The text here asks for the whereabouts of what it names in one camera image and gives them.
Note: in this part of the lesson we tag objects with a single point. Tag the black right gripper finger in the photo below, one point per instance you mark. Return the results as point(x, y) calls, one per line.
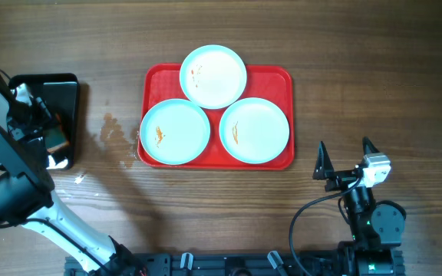
point(323, 166)
point(368, 146)

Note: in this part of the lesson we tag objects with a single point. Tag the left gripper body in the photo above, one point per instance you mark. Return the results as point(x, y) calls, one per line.
point(37, 125)

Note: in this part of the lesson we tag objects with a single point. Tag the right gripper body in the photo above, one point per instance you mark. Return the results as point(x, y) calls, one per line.
point(344, 179)

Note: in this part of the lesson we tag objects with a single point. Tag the orange green sponge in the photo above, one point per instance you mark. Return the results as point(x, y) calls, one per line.
point(55, 137)

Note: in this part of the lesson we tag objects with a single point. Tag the white plate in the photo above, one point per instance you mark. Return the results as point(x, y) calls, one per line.
point(254, 130)
point(213, 76)
point(174, 131)

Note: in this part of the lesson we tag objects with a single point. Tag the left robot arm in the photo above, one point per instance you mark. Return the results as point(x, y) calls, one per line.
point(28, 199)

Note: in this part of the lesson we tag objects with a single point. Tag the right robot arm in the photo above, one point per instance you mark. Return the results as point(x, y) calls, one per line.
point(376, 227)

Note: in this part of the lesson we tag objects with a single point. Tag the black rectangular water tray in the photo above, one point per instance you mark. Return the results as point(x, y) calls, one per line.
point(61, 94)

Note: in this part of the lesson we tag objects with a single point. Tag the red plastic tray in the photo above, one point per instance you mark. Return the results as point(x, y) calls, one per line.
point(270, 82)

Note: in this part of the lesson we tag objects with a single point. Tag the white plate top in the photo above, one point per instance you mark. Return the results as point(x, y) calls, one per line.
point(213, 76)

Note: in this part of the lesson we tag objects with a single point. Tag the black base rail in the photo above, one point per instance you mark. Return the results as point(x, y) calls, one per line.
point(244, 264)

